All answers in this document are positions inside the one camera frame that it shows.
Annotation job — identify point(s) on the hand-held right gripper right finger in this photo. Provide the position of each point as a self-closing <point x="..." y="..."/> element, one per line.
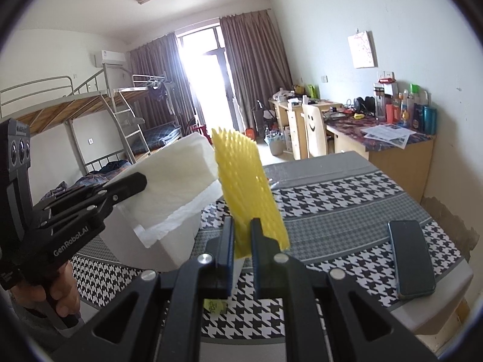
<point x="258" y="267"/>

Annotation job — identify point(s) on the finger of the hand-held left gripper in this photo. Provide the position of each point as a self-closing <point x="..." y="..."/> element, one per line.
<point x="113" y="194"/>

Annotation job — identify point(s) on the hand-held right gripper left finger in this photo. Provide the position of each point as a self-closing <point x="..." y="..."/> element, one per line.
<point x="226" y="264"/>

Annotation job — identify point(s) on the white foam box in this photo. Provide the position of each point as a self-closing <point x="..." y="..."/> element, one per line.
<point x="169" y="250"/>

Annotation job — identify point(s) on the white foam sheet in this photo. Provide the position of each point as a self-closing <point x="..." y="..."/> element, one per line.
<point x="169" y="173"/>

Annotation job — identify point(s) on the yellow foam net sleeve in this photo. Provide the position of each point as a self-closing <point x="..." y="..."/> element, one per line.
<point x="245" y="181"/>

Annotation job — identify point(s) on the person's left hand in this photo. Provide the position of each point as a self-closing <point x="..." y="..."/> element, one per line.
<point x="66" y="290"/>

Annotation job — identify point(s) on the blue plaid quilt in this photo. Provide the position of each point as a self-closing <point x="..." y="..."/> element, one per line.
<point x="109" y="167"/>

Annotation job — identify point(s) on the small yellow-green wrapper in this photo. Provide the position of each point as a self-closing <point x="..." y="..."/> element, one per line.
<point x="214" y="305"/>

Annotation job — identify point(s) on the small metal bunk bed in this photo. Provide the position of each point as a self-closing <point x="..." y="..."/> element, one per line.
<point x="158" y="132"/>

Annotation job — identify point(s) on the grey houndstooth tablecloth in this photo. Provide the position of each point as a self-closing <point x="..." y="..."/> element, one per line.
<point x="339" y="203"/>

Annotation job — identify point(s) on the large metal bunk bed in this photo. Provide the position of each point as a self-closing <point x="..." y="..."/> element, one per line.
<point x="49" y="109"/>

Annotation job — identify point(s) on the hanging dark clothes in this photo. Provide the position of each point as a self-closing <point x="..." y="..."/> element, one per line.
<point x="158" y="92"/>

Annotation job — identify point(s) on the orange box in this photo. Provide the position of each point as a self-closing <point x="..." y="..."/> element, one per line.
<point x="251" y="133"/>

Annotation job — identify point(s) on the white air conditioner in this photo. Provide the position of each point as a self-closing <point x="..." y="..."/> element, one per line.
<point x="109" y="58"/>

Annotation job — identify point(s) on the brown curtain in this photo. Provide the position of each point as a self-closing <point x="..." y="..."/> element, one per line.
<point x="151" y="60"/>
<point x="256" y="71"/>

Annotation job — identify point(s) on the glass balcony door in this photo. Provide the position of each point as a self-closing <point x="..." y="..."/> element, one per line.
<point x="207" y="90"/>

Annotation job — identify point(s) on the black trolley bag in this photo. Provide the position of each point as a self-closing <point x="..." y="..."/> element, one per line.
<point x="260" y="120"/>

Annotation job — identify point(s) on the wooden chair with smiley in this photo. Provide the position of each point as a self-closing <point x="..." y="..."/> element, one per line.
<point x="313" y="128"/>

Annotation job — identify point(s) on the black smartphone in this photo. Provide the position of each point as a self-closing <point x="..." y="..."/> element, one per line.
<point x="411" y="260"/>

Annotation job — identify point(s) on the long wooden desk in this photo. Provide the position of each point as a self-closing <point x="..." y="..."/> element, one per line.
<point x="400" y="169"/>

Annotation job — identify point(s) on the green bag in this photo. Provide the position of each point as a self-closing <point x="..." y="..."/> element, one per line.
<point x="310" y="91"/>

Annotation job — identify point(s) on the printed papers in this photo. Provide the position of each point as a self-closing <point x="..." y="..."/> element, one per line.
<point x="388" y="135"/>

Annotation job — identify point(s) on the black headphones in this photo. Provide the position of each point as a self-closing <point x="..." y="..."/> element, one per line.
<point x="364" y="105"/>

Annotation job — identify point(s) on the wall poster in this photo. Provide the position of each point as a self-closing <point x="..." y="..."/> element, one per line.
<point x="362" y="49"/>

